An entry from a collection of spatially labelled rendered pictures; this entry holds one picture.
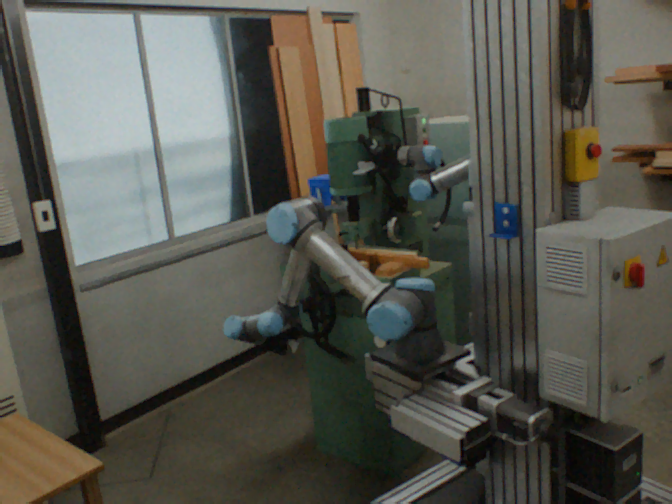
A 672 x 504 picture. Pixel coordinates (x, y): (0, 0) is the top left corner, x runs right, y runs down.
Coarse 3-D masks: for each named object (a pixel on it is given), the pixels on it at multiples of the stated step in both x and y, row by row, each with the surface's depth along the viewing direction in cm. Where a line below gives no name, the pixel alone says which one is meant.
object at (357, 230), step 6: (348, 222) 275; (354, 222) 274; (360, 222) 274; (366, 222) 276; (372, 222) 280; (342, 228) 274; (348, 228) 272; (354, 228) 270; (360, 228) 274; (366, 228) 277; (348, 234) 273; (354, 234) 271; (360, 234) 274; (366, 234) 277; (354, 240) 272
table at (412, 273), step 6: (282, 264) 286; (378, 264) 270; (282, 270) 287; (372, 270) 262; (408, 270) 259; (414, 270) 262; (282, 276) 288; (378, 276) 254; (396, 276) 252; (402, 276) 256; (408, 276) 259; (414, 276) 262; (306, 282) 266; (384, 282) 252; (390, 282) 250; (306, 288) 267; (330, 288) 258; (336, 288) 258; (342, 288) 261
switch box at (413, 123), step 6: (420, 114) 284; (426, 114) 281; (408, 120) 278; (414, 120) 276; (420, 120) 277; (426, 120) 281; (408, 126) 278; (414, 126) 276; (420, 126) 277; (426, 126) 281; (408, 132) 279; (414, 132) 277; (420, 132) 278; (426, 132) 281; (408, 138) 280; (414, 138) 278; (420, 138) 278; (426, 138) 282; (408, 144) 281; (414, 144) 279; (420, 144) 279
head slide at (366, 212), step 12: (372, 144) 270; (372, 180) 275; (372, 192) 276; (384, 192) 279; (360, 204) 282; (372, 204) 278; (384, 204) 279; (360, 216) 284; (372, 216) 280; (384, 216) 280
